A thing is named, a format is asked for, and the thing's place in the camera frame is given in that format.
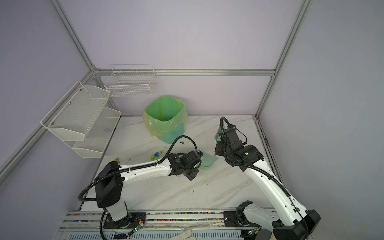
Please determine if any paper scrap cluster far left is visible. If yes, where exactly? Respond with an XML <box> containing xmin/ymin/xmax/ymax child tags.
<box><xmin>150</xmin><ymin>151</ymin><xmax>163</xmax><ymax>161</ymax></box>

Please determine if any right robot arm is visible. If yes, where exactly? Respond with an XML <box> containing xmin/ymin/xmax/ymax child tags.
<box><xmin>215</xmin><ymin>117</ymin><xmax>321</xmax><ymax>240</ymax></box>

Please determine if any yellow-green bin liner bag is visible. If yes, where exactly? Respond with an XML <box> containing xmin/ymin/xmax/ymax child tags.
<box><xmin>143</xmin><ymin>96</ymin><xmax>188</xmax><ymax>137</ymax></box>

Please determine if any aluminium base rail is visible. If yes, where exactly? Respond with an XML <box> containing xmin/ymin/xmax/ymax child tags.
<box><xmin>55</xmin><ymin>209</ymin><xmax>270</xmax><ymax>240</ymax></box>

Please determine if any green plastic dustpan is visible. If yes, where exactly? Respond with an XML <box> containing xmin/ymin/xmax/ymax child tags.
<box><xmin>199</xmin><ymin>153</ymin><xmax>217</xmax><ymax>170</ymax></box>

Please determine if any white wire basket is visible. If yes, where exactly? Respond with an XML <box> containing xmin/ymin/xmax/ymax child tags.
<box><xmin>105</xmin><ymin>65</ymin><xmax>157</xmax><ymax>97</ymax></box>

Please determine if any green trash bin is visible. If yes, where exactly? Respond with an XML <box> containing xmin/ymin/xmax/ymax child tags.
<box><xmin>158</xmin><ymin>124</ymin><xmax>185</xmax><ymax>144</ymax></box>

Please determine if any green hand brush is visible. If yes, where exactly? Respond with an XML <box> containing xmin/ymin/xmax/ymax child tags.
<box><xmin>215</xmin><ymin>128</ymin><xmax>223</xmax><ymax>142</ymax></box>

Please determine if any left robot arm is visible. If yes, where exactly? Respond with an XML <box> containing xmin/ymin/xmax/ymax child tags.
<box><xmin>78</xmin><ymin>151</ymin><xmax>204</xmax><ymax>229</ymax></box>

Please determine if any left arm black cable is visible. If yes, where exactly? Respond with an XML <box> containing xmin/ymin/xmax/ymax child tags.
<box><xmin>77</xmin><ymin>134</ymin><xmax>202</xmax><ymax>240</ymax></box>

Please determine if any white mesh lower shelf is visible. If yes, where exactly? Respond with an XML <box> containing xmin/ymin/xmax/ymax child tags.
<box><xmin>71</xmin><ymin>108</ymin><xmax>121</xmax><ymax>159</ymax></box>

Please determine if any white mesh upper shelf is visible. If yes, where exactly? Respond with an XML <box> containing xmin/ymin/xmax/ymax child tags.
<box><xmin>40</xmin><ymin>81</ymin><xmax>110</xmax><ymax>142</ymax></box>

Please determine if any white mesh shelf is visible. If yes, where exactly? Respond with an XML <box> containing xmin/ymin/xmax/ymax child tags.
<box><xmin>40</xmin><ymin>81</ymin><xmax>110</xmax><ymax>142</ymax></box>
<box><xmin>71</xmin><ymin>108</ymin><xmax>121</xmax><ymax>159</ymax></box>

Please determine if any white glove centre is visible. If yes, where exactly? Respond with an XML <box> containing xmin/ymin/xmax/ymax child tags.
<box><xmin>169</xmin><ymin>230</ymin><xmax>197</xmax><ymax>240</ymax></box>

